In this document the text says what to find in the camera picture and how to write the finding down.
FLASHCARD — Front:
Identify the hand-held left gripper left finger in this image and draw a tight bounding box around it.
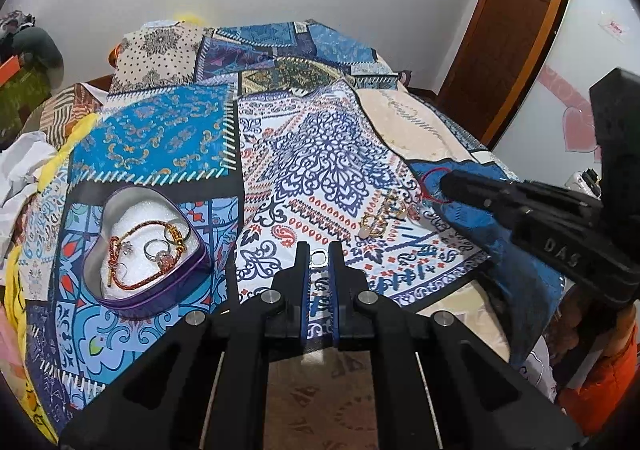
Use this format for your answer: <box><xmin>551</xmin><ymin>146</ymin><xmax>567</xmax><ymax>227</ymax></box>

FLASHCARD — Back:
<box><xmin>60</xmin><ymin>242</ymin><xmax>313</xmax><ymax>450</ymax></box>

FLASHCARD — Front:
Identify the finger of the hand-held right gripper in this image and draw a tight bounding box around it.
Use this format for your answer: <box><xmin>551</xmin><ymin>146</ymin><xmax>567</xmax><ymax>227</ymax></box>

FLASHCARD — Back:
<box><xmin>479</xmin><ymin>206</ymin><xmax>640</xmax><ymax>304</ymax></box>
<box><xmin>439</xmin><ymin>169</ymin><xmax>602</xmax><ymax>217</ymax></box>

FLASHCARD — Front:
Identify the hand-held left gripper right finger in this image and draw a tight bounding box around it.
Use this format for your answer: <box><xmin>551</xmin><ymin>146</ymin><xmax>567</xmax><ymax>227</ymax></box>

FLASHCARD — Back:
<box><xmin>327</xmin><ymin>241</ymin><xmax>584</xmax><ymax>450</ymax></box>

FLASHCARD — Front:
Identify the gold chain bracelet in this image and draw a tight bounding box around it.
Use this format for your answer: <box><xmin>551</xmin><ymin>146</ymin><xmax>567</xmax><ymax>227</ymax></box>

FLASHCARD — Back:
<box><xmin>357</xmin><ymin>190</ymin><xmax>409</xmax><ymax>239</ymax></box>

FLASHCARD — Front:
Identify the red string bracelet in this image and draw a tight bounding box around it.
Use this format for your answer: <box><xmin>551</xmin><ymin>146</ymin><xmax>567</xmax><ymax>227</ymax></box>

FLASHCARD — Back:
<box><xmin>419</xmin><ymin>167</ymin><xmax>456</xmax><ymax>203</ymax></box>

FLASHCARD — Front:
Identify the purple heart-shaped tin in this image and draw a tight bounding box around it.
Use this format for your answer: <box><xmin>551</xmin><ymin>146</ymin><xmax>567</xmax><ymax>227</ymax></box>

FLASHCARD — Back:
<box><xmin>82</xmin><ymin>186</ymin><xmax>214</xmax><ymax>321</ymax></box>

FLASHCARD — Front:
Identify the silver ring with pink stone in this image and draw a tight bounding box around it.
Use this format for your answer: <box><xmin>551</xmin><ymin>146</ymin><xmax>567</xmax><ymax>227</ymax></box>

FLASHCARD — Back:
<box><xmin>144</xmin><ymin>239</ymin><xmax>179</xmax><ymax>267</ymax></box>

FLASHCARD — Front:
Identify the red braided bracelet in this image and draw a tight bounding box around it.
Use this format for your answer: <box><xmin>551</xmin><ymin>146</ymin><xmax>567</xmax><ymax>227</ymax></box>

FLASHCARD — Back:
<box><xmin>107</xmin><ymin>218</ymin><xmax>194</xmax><ymax>289</ymax></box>

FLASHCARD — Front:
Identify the white plastic device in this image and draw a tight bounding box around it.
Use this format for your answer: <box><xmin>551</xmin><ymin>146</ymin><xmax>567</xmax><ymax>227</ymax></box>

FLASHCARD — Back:
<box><xmin>565</xmin><ymin>170</ymin><xmax>604</xmax><ymax>196</ymax></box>

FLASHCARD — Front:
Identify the white sliding wardrobe door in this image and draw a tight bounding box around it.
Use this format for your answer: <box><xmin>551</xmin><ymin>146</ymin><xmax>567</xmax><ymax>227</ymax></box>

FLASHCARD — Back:
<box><xmin>492</xmin><ymin>0</ymin><xmax>640</xmax><ymax>211</ymax></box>

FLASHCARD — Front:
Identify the blue patchwork blanket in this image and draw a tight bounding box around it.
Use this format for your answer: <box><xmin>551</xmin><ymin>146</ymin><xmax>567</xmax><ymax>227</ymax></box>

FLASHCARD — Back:
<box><xmin>10</xmin><ymin>20</ymin><xmax>567</xmax><ymax>450</ymax></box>

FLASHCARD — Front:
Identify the brown wooden door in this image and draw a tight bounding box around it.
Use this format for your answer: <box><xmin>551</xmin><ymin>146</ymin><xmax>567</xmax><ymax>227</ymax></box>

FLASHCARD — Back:
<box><xmin>435</xmin><ymin>0</ymin><xmax>582</xmax><ymax>151</ymax></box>

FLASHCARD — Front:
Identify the yellow cloth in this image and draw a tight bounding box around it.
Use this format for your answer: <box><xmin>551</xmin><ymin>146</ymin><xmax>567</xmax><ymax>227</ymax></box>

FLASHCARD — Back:
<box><xmin>0</xmin><ymin>112</ymin><xmax>99</xmax><ymax>436</ymax></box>

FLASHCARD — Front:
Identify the brown striped cloth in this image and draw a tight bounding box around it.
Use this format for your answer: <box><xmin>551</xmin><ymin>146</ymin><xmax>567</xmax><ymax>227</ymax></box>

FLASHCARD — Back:
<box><xmin>40</xmin><ymin>82</ymin><xmax>109</xmax><ymax>141</ymax></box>

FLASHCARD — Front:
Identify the white cloth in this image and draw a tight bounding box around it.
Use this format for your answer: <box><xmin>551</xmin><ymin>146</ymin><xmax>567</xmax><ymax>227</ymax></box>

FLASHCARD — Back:
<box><xmin>0</xmin><ymin>130</ymin><xmax>59</xmax><ymax>251</ymax></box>

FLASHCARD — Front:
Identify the green patterned cloth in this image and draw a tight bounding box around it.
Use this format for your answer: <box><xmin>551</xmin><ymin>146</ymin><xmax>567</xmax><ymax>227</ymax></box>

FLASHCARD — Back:
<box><xmin>0</xmin><ymin>64</ymin><xmax>54</xmax><ymax>151</ymax></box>

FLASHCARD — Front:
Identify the pile of clothes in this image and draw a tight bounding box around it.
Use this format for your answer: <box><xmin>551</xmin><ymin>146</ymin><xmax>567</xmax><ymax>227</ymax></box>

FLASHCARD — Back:
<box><xmin>0</xmin><ymin>10</ymin><xmax>64</xmax><ymax>81</ymax></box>

